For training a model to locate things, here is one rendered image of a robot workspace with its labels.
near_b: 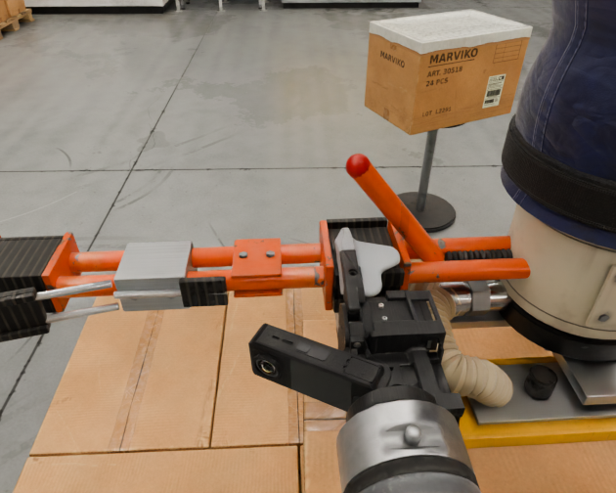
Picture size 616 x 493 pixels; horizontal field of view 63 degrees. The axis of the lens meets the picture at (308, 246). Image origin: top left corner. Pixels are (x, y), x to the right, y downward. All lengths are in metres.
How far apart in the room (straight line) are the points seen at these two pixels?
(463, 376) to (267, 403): 0.81
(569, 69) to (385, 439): 0.32
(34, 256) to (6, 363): 1.82
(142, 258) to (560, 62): 0.42
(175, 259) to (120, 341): 0.96
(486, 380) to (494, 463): 0.25
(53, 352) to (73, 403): 0.96
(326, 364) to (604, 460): 0.51
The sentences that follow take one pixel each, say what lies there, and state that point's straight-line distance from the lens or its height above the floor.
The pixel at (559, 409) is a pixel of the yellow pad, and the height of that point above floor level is 1.13.
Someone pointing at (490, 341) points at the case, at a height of 0.94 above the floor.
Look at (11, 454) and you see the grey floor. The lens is 2.08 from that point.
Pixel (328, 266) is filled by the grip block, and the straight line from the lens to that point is 0.48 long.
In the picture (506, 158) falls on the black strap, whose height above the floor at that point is 1.35.
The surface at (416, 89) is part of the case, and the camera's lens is 2.27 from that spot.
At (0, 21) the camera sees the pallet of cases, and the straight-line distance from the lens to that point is 7.36.
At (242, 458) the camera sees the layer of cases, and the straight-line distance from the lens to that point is 1.20.
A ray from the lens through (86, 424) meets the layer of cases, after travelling 1.34.
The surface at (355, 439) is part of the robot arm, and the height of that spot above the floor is 1.27.
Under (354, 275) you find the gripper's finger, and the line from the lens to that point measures 0.44.
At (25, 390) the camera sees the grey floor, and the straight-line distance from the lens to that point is 2.24.
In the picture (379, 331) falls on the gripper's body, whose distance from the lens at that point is 0.41.
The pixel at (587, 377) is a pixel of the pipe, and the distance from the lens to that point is 0.60.
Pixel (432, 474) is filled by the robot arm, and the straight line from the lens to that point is 0.34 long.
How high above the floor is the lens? 1.57
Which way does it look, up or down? 37 degrees down
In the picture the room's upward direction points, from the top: straight up
